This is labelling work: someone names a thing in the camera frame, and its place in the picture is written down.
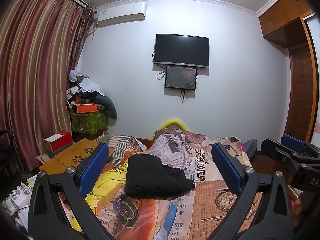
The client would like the brown wooden door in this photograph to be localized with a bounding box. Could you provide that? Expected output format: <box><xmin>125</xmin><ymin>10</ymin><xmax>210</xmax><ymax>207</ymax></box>
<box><xmin>284</xmin><ymin>43</ymin><xmax>316</xmax><ymax>141</ymax></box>

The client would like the striped red curtain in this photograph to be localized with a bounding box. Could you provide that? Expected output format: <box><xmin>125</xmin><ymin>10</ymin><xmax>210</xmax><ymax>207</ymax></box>
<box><xmin>1</xmin><ymin>0</ymin><xmax>95</xmax><ymax>170</ymax></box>

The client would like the white wall air conditioner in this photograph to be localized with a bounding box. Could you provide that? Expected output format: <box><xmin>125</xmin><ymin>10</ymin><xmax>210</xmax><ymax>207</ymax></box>
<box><xmin>97</xmin><ymin>2</ymin><xmax>147</xmax><ymax>27</ymax></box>

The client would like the green patterned storage box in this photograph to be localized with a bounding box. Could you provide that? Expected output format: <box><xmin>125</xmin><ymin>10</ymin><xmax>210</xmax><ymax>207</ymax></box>
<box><xmin>71</xmin><ymin>112</ymin><xmax>108</xmax><ymax>135</ymax></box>

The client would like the wooden lap table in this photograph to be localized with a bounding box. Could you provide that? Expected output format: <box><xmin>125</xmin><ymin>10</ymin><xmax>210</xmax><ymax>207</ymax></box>
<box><xmin>38</xmin><ymin>138</ymin><xmax>115</xmax><ymax>176</ymax></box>

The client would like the orange box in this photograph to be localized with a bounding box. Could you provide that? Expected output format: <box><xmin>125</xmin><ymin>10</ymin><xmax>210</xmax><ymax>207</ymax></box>
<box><xmin>72</xmin><ymin>103</ymin><xmax>98</xmax><ymax>114</ymax></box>

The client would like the red tissue box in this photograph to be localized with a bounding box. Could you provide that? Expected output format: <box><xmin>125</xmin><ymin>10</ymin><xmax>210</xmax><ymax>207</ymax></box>
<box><xmin>44</xmin><ymin>131</ymin><xmax>73</xmax><ymax>157</ymax></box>

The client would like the grey purple backpack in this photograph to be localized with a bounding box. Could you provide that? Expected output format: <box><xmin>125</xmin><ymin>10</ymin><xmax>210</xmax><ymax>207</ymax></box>
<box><xmin>243</xmin><ymin>139</ymin><xmax>257</xmax><ymax>160</ymax></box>

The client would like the overhead wooden cabinet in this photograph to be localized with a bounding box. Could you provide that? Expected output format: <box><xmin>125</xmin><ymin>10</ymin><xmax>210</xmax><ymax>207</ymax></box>
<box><xmin>259</xmin><ymin>0</ymin><xmax>312</xmax><ymax>48</ymax></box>

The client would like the yellow garment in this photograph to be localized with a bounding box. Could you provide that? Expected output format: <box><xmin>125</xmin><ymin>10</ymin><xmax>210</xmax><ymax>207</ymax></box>
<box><xmin>85</xmin><ymin>161</ymin><xmax>128</xmax><ymax>233</ymax></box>

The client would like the black zip hoodie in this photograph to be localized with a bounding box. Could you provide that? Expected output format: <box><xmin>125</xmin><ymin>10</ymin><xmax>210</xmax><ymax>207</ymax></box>
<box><xmin>125</xmin><ymin>154</ymin><xmax>195</xmax><ymax>200</ymax></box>

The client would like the wall mounted black television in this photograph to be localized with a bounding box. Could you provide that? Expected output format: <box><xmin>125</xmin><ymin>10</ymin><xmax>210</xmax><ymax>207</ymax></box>
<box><xmin>153</xmin><ymin>34</ymin><xmax>210</xmax><ymax>68</ymax></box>

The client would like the newspaper print bed blanket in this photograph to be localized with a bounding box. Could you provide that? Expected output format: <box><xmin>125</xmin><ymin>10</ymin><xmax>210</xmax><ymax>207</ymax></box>
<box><xmin>85</xmin><ymin>128</ymin><xmax>257</xmax><ymax>239</ymax></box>

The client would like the small black wall monitor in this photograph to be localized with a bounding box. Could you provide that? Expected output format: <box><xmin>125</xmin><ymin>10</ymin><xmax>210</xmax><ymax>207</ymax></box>
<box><xmin>164</xmin><ymin>66</ymin><xmax>197</xmax><ymax>90</ymax></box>

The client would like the pile of clothes and papers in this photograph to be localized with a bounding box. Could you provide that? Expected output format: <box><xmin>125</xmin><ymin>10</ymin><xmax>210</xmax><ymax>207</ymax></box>
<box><xmin>67</xmin><ymin>69</ymin><xmax>118</xmax><ymax>119</ymax></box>

